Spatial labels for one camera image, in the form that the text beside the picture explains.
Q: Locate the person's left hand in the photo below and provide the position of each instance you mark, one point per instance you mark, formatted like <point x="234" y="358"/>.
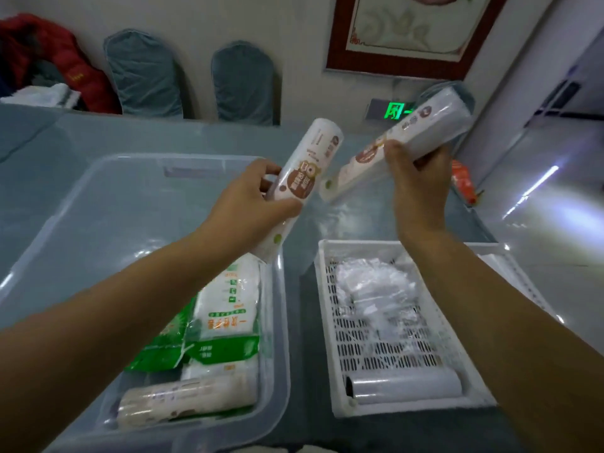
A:
<point x="236" y="216"/>

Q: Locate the person's right hand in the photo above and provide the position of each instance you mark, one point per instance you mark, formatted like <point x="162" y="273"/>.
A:
<point x="420" y="198"/>

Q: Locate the person's right thumb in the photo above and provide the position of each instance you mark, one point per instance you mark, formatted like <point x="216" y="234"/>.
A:
<point x="397" y="160"/>

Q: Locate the person's left thumb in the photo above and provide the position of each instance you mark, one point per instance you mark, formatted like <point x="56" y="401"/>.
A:
<point x="283" y="211"/>

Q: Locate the white printed bag roll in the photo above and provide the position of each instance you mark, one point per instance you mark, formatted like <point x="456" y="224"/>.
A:
<point x="306" y="165"/>
<point x="188" y="398"/>
<point x="424" y="124"/>

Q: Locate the person's right forearm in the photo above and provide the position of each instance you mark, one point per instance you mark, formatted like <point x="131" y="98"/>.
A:
<point x="500" y="339"/>

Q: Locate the person's left forearm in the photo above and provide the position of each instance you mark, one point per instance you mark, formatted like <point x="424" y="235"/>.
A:
<point x="104" y="325"/>

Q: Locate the green lit exit sign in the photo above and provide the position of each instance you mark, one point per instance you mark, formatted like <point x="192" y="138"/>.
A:
<point x="395" y="110"/>

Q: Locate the orange plastic bag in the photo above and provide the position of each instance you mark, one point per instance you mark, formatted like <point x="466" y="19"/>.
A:
<point x="463" y="181"/>

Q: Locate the green and white packet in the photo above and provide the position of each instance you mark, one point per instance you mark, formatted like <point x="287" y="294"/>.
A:
<point x="229" y="316"/>
<point x="163" y="346"/>

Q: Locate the crumpled clear plastic wrap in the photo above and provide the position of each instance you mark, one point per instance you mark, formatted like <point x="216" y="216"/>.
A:
<point x="377" y="292"/>

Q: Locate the red framed floral picture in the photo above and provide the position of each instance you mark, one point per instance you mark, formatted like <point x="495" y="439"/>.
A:
<point x="410" y="28"/>

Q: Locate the white slotted plastic basket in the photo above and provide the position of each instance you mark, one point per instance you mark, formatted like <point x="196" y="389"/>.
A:
<point x="358" y="353"/>

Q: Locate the clear plastic storage bin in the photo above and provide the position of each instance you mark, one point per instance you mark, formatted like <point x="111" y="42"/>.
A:
<point x="118" y="221"/>

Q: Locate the plain white bag roll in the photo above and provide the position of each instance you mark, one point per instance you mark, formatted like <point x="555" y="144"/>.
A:
<point x="406" y="385"/>

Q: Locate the white folded cloth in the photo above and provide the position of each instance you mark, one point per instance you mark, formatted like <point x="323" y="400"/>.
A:
<point x="45" y="96"/>

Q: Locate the red jacket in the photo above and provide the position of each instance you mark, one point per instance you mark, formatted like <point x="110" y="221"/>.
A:
<point x="61" y="61"/>

